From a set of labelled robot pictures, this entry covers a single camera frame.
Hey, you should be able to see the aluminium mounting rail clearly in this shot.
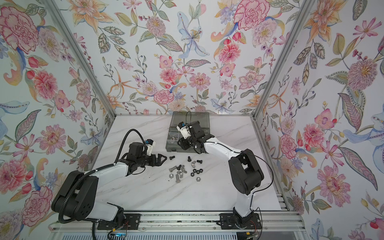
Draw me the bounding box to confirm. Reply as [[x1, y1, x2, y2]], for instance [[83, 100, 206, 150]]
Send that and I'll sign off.
[[47, 211, 306, 234]]

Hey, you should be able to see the grey plastic organizer box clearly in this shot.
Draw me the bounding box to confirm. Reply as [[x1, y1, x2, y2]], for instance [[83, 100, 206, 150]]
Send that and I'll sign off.
[[166, 112, 211, 154]]

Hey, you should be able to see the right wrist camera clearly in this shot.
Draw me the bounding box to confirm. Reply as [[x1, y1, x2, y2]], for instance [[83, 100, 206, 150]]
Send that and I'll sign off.
[[177, 122, 192, 140]]

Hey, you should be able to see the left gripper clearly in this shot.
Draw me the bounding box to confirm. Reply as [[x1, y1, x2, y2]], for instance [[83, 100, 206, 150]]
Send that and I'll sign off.
[[135, 152, 168, 168]]

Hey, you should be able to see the aluminium corner post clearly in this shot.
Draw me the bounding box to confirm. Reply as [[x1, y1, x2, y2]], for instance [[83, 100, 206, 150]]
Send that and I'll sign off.
[[42, 0, 117, 120], [253, 1, 314, 120]]

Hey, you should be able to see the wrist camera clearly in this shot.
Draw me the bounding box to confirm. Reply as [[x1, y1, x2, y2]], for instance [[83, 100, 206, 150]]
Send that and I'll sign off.
[[177, 122, 192, 140], [129, 139, 156, 158]]

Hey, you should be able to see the right aluminium corner post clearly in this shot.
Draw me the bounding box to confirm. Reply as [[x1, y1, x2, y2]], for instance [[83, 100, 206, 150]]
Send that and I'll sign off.
[[253, 1, 314, 120]]

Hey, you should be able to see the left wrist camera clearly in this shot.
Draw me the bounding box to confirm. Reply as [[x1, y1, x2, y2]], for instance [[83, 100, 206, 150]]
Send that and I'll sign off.
[[129, 139, 156, 158]]

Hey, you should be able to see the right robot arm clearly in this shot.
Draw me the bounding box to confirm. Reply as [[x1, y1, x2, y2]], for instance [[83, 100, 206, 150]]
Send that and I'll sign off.
[[177, 121, 265, 222]]

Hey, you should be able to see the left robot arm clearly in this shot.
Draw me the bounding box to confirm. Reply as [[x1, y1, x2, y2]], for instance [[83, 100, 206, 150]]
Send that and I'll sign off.
[[51, 154, 168, 227]]

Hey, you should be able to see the left aluminium corner post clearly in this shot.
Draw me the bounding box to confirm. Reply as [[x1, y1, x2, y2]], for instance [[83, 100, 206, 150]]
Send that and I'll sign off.
[[42, 0, 117, 120]]

